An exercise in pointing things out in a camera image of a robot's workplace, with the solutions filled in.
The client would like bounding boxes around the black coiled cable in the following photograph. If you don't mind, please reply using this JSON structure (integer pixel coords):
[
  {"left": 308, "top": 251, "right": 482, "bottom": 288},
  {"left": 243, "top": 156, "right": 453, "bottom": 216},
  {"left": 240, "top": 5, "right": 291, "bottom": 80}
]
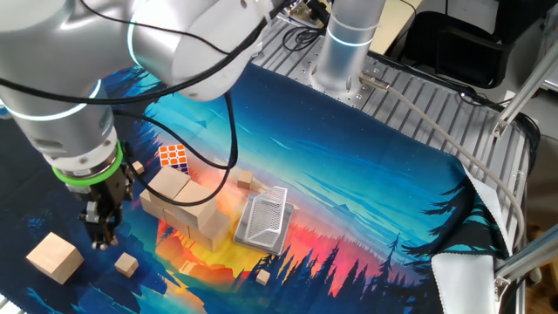
[{"left": 282, "top": 24, "right": 324, "bottom": 54}]

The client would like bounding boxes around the large wooden cube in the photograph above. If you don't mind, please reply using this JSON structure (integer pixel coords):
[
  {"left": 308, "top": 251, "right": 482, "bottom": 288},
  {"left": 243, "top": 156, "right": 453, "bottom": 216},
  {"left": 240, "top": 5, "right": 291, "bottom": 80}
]
[
  {"left": 25, "top": 231, "right": 85, "bottom": 285},
  {"left": 187, "top": 209, "right": 231, "bottom": 253},
  {"left": 139, "top": 188, "right": 167, "bottom": 222},
  {"left": 167, "top": 180, "right": 218, "bottom": 231},
  {"left": 147, "top": 165, "right": 192, "bottom": 208},
  {"left": 163, "top": 208, "right": 192, "bottom": 239}
]

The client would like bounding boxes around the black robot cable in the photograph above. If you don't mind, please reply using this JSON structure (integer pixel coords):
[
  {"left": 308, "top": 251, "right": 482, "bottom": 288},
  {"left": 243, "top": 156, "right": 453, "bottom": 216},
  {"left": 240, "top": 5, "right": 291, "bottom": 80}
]
[{"left": 0, "top": 0, "right": 297, "bottom": 208}]

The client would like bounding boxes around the green wrist adapter ring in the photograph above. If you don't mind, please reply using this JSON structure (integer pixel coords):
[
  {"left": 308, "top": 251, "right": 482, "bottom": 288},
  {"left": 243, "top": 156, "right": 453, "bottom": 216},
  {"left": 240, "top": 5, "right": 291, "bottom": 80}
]
[{"left": 51, "top": 140, "right": 125, "bottom": 188}]

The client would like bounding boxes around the silver metal mesh holder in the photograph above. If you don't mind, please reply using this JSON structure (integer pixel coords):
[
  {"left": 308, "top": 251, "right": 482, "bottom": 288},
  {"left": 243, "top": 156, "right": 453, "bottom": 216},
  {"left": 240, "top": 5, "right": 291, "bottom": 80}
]
[{"left": 233, "top": 186, "right": 295, "bottom": 257}]

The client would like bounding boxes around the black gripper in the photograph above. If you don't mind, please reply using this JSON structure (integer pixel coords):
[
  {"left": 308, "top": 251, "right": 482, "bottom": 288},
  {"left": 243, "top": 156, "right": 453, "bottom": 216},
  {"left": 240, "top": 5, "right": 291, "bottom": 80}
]
[{"left": 65, "top": 161, "right": 136, "bottom": 251}]

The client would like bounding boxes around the black case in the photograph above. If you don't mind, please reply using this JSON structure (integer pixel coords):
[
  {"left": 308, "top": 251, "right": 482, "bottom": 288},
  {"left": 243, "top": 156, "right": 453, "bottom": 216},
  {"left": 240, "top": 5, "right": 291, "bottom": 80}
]
[{"left": 400, "top": 10, "right": 515, "bottom": 90}]

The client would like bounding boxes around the aluminium frame strut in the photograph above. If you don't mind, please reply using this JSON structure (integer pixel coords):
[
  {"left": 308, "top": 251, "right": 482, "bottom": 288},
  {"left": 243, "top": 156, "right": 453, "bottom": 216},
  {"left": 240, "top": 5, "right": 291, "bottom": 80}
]
[
  {"left": 493, "top": 224, "right": 558, "bottom": 314},
  {"left": 491, "top": 45, "right": 558, "bottom": 139}
]

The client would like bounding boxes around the black cable bundle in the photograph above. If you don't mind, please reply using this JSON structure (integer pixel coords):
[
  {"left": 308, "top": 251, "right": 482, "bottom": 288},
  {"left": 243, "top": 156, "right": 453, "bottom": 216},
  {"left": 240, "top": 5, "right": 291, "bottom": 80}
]
[{"left": 453, "top": 82, "right": 542, "bottom": 175}]

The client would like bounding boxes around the Rubik's cube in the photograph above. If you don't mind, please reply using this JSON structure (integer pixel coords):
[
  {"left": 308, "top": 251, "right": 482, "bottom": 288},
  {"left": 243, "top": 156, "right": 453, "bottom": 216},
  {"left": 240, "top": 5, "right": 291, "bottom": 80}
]
[{"left": 158, "top": 143, "right": 191, "bottom": 175}]

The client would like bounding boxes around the thick grey cable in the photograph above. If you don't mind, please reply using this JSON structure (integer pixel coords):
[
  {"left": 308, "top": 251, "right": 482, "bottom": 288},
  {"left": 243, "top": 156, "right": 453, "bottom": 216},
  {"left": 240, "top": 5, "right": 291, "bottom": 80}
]
[{"left": 359, "top": 72, "right": 527, "bottom": 249}]

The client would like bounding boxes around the colourful forest print cloth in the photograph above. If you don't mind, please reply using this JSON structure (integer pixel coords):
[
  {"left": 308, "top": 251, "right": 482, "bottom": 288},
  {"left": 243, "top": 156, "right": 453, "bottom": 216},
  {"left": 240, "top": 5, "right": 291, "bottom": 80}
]
[{"left": 0, "top": 60, "right": 511, "bottom": 314}]

